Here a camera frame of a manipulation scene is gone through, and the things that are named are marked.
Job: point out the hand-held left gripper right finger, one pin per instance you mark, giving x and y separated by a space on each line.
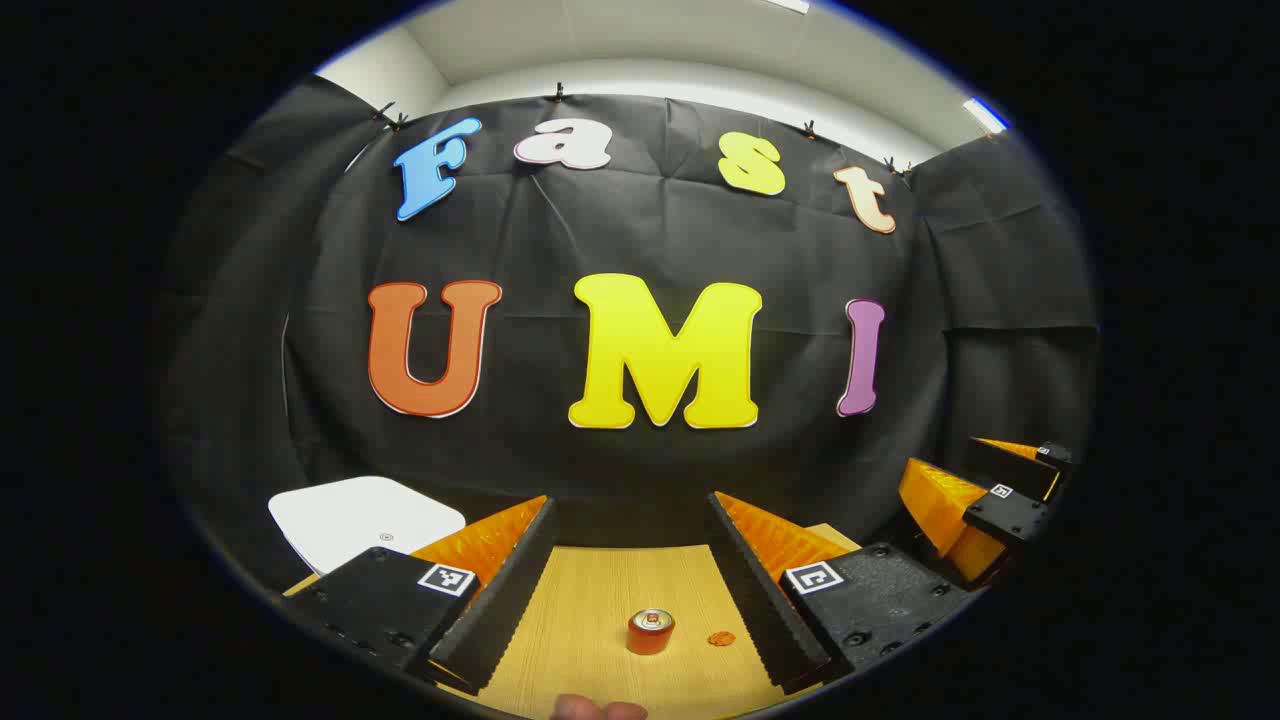
765 600

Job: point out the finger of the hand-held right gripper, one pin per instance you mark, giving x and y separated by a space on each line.
1005 515
1020 470

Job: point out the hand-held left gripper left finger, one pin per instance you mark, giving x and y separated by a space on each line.
500 600

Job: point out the orange paper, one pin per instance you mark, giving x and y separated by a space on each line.
721 638

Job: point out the orange pop can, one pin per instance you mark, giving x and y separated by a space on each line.
650 635

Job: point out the white desktop garbage bin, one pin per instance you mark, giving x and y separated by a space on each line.
350 515

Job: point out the wooden desktop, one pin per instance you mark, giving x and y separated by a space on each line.
590 600

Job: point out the ceiling light panel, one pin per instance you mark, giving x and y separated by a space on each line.
985 115

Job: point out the black backdrop cloth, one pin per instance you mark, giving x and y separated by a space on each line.
640 220

